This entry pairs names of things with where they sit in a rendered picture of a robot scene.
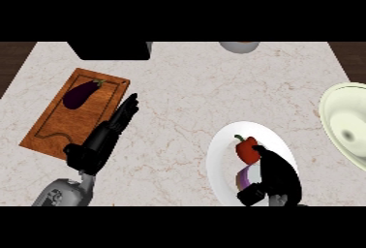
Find pale cream bowl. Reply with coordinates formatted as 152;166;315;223
318;81;366;172

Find purple eggplant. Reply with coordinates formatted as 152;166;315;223
62;78;108;110

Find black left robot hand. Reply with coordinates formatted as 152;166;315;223
64;92;142;176

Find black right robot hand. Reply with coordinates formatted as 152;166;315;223
236;144;303;207

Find grey round container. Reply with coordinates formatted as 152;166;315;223
217;41;261;54

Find red bell pepper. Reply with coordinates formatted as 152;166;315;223
233;134;263;166

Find white plate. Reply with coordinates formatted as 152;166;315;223
205;121;303;207

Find black appliance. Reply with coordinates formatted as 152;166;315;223
67;41;155;61

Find brown wooden cutting board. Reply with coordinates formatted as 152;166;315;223
19;67;132;161

